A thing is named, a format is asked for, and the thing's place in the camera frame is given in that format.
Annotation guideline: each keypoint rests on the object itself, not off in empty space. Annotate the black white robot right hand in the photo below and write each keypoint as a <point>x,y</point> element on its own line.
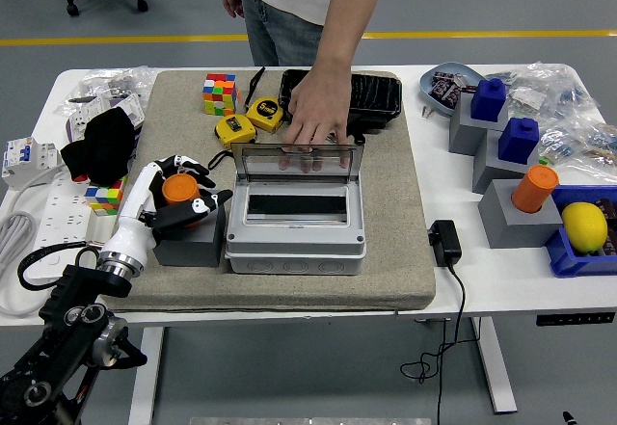
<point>571,419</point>

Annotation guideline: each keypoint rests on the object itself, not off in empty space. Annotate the person's left hand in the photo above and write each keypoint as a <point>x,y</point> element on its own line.
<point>318,107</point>

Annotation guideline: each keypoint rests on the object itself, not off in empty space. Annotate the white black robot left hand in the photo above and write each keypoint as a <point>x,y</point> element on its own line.
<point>132,213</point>

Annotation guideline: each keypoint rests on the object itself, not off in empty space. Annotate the orange cylinder battery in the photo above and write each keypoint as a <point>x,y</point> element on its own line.
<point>532,189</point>
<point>179,191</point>

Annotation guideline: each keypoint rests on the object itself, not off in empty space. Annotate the grey plastic enclosure box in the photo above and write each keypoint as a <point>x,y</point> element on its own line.
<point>294,251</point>

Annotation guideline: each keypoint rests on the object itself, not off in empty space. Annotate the person's left forearm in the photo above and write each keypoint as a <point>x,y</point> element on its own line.
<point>347,30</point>

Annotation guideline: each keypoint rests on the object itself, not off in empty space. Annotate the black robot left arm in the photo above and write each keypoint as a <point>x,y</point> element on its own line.
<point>62,309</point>

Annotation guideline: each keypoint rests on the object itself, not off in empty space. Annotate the multicolour puzzle cube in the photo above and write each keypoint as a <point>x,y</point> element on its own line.
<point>103,198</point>
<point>219,95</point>

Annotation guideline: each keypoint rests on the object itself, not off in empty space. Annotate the yellow tape measure black label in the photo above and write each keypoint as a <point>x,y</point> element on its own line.
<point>264,114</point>

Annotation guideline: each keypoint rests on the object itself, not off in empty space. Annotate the person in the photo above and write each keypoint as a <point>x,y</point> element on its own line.
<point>289,1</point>

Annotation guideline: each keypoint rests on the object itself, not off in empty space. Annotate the black plastic tray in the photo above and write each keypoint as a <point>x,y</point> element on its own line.
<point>376,92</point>

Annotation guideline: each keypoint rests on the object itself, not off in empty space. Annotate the grey cube holder with hole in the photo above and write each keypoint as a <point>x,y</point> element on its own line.
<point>516,232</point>
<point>193,251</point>

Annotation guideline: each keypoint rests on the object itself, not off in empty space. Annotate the white power strip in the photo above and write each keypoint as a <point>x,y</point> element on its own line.
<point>60,222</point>

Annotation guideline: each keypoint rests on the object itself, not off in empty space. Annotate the black cloth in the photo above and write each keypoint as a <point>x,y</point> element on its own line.
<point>103,143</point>

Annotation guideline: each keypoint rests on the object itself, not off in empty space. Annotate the grey-brown mat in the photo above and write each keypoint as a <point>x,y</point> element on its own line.
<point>385,179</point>

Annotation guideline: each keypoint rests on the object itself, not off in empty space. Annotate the black table control panel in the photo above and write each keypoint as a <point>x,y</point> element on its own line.
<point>576,319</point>

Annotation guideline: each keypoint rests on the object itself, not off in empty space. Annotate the small metal screw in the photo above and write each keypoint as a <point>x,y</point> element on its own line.
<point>426,112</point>

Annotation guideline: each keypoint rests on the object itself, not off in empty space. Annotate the pale blue dish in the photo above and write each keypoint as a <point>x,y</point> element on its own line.
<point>426,87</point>

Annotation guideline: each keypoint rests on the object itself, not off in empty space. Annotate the white circuit breaker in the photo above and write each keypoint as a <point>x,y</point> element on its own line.
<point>31,160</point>

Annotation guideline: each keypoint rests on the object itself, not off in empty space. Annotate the dark capacitor bundle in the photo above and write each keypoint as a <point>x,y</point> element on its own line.
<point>608,213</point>
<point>446,90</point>

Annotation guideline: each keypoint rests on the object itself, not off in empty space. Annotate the clear bag of parts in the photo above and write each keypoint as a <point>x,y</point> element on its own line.
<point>549,90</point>
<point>578,143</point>
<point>106,83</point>

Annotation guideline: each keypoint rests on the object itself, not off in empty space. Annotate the grey block holder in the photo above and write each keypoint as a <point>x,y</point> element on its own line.
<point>487,169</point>
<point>465,131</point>

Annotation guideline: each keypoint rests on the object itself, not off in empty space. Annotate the white table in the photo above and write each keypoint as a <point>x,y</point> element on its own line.
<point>482,290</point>

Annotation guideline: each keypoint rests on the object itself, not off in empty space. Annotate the blue storage bin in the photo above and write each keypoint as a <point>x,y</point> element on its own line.
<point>561,256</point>

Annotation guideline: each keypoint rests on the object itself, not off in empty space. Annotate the blue plastic block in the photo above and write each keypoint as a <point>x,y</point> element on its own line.
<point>488,102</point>
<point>517,143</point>

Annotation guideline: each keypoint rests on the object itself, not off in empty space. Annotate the yellow lemon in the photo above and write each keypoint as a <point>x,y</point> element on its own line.
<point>583,227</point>

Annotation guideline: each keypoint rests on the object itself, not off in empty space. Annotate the small green piece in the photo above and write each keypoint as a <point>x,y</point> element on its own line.
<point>544,159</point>

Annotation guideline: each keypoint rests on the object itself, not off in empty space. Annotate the white wall socket plate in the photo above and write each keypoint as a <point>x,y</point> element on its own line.
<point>127,107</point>

